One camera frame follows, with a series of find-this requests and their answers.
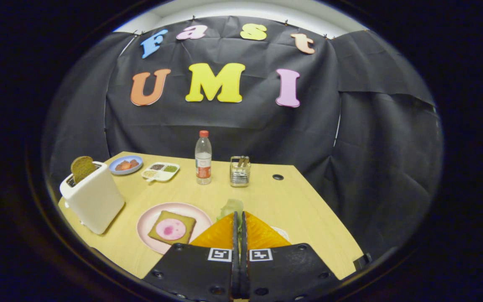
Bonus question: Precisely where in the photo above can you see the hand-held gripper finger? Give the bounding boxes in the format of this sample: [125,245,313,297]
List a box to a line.
[143,211,241,302]
[241,211,340,302]

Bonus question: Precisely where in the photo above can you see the green lettuce leaf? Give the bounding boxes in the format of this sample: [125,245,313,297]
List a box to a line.
[218,199,244,235]

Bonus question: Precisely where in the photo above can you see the brown bread slice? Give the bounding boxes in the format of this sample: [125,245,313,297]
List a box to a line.
[71,156,97,185]

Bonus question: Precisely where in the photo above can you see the small white plate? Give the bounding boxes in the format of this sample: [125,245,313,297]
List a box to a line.
[272,226,291,242]

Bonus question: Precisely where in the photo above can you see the bread slice with ham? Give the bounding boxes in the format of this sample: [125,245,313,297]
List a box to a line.
[148,210,196,245]

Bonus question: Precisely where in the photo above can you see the pink ham slice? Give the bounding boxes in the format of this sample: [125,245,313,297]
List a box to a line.
[155,218,187,241]

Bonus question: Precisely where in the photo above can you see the metal mesh utensil holder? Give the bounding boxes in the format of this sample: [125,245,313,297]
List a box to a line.
[230,156,251,187]

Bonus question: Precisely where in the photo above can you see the pink plate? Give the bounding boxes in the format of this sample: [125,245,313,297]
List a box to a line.
[137,202,213,255]

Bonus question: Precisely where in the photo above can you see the clear plastic bottle red cap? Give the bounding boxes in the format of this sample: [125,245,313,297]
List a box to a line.
[195,130,213,185]

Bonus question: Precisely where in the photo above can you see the white divided condiment tray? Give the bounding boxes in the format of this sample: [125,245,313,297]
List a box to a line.
[141,162,180,182]

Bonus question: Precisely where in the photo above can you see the black backdrop cloth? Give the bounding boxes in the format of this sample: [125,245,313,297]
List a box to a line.
[42,16,444,260]

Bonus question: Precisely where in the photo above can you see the blue plate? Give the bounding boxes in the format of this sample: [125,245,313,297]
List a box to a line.
[109,156,144,175]

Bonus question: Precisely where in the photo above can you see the red tomato slices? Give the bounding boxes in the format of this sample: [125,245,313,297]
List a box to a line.
[115,159,140,171]

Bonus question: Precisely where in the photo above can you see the white toaster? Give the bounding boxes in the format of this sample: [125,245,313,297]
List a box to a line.
[60,161,125,234]

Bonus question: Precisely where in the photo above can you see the black table bracket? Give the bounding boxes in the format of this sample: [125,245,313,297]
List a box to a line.
[353,253,372,271]

